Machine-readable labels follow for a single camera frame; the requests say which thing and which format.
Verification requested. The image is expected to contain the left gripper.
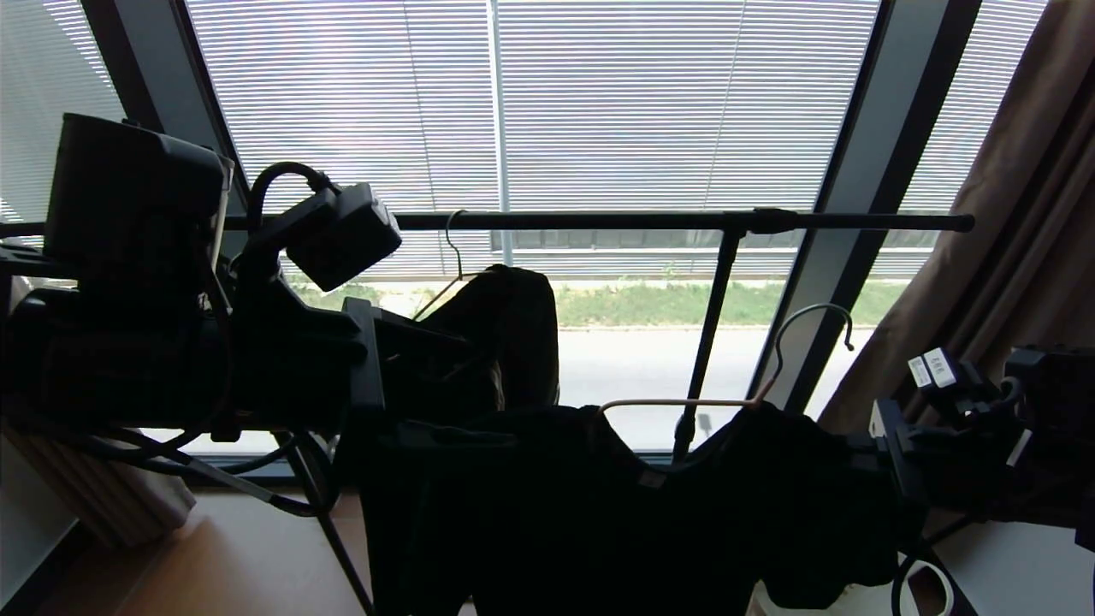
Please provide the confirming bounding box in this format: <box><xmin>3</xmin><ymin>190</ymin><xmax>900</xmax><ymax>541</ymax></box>
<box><xmin>229</xmin><ymin>281</ymin><xmax>476</xmax><ymax>433</ymax></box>

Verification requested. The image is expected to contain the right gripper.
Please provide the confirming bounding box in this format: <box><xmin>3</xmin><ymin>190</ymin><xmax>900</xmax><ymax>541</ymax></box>
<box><xmin>868</xmin><ymin>396</ymin><xmax>1029</xmax><ymax>537</ymax></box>

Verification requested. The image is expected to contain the pink clothes hanger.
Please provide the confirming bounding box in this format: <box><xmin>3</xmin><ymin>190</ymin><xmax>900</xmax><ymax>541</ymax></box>
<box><xmin>597</xmin><ymin>303</ymin><xmax>856</xmax><ymax>415</ymax></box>
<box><xmin>413</xmin><ymin>210</ymin><xmax>482</xmax><ymax>322</ymax></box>

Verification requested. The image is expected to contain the black garment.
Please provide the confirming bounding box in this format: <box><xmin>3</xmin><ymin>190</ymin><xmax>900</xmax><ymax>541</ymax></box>
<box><xmin>340</xmin><ymin>400</ymin><xmax>926</xmax><ymax>616</ymax></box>
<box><xmin>409</xmin><ymin>265</ymin><xmax>561</xmax><ymax>413</ymax></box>

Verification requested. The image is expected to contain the white laundry basket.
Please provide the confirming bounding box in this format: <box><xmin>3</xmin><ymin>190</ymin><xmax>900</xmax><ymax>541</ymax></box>
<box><xmin>747</xmin><ymin>554</ymin><xmax>956</xmax><ymax>616</ymax></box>

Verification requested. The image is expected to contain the black clothes rack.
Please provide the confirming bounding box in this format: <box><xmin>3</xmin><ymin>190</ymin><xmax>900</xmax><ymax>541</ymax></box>
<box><xmin>0</xmin><ymin>208</ymin><xmax>977</xmax><ymax>616</ymax></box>

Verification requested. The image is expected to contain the brown curtain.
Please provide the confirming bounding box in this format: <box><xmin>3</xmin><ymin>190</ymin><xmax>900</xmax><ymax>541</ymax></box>
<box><xmin>817</xmin><ymin>0</ymin><xmax>1095</xmax><ymax>433</ymax></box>
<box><xmin>0</xmin><ymin>423</ymin><xmax>198</xmax><ymax>548</ymax></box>

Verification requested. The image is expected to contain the window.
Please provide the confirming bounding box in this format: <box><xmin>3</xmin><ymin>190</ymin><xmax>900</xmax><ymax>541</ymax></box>
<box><xmin>0</xmin><ymin>0</ymin><xmax>1049</xmax><ymax>467</ymax></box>

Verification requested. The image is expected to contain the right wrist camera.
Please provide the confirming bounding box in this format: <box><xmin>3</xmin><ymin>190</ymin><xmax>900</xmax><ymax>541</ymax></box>
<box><xmin>907</xmin><ymin>346</ymin><xmax>1003</xmax><ymax>416</ymax></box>

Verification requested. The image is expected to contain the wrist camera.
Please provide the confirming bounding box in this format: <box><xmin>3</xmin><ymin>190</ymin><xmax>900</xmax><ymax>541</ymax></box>
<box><xmin>233</xmin><ymin>162</ymin><xmax>403</xmax><ymax>293</ymax></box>
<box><xmin>907</xmin><ymin>346</ymin><xmax>1003</xmax><ymax>416</ymax></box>

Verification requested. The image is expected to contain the black cable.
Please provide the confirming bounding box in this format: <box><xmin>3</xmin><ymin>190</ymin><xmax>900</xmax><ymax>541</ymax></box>
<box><xmin>890</xmin><ymin>512</ymin><xmax>985</xmax><ymax>616</ymax></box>
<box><xmin>64</xmin><ymin>426</ymin><xmax>345</xmax><ymax>519</ymax></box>

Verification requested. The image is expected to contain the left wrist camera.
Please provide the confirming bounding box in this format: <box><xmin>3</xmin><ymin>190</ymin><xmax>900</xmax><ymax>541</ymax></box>
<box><xmin>233</xmin><ymin>162</ymin><xmax>403</xmax><ymax>293</ymax></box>

